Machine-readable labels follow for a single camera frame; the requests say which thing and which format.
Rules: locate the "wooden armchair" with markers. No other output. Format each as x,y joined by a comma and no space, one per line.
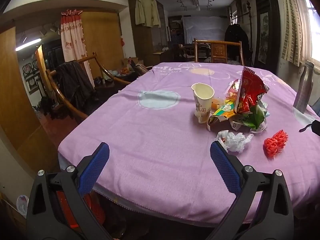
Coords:
65,97

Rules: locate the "wooden coat stand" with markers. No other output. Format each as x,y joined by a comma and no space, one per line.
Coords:
249,30

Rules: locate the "carved wooden chair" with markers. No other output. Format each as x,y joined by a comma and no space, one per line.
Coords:
218,51

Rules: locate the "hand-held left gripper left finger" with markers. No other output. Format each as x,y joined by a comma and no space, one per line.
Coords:
96,165

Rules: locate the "orange jelly cup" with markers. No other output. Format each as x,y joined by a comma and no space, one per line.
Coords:
217,103

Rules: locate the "red foam net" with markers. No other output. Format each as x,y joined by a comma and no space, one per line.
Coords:
275,143

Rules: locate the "white dust sheet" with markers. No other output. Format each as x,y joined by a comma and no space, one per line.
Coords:
205,30

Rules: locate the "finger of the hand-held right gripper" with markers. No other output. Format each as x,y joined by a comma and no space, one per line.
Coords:
316,127

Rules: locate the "black coat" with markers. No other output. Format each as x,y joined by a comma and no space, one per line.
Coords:
236,40

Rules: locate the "yellow green wrapper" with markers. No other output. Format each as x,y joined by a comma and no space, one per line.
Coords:
225,110

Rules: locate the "white paper cup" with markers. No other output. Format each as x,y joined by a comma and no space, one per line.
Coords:
202,105

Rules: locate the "crumpled white tissue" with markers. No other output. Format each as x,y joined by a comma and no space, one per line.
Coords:
235,140

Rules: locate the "metal water bottle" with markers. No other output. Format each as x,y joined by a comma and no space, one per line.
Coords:
303,87

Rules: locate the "wooden door panel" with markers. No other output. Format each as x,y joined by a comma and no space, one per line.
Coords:
17,92

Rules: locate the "red plastic basket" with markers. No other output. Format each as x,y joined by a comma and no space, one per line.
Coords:
96,207

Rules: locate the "dark jacket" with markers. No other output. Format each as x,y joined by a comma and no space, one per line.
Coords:
75,85

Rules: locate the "green plastic wrapper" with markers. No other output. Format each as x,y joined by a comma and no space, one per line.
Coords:
255,116

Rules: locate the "dark wooden wardrobe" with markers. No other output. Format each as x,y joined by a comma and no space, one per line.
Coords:
146,42

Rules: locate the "beige window curtain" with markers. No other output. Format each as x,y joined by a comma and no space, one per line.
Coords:
292,25

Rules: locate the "purple printed tablecloth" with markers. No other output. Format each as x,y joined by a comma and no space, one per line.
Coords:
162,142

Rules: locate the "fluorescent tube light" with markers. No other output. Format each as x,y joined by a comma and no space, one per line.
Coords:
27,45

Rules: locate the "red snack bag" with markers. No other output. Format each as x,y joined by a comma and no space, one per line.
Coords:
250,92

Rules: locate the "pink white curtain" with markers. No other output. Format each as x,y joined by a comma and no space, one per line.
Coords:
72,42

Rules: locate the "beige hanging jacket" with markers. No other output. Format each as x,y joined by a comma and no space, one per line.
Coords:
147,11

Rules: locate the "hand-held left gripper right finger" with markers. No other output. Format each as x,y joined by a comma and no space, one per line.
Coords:
225,165

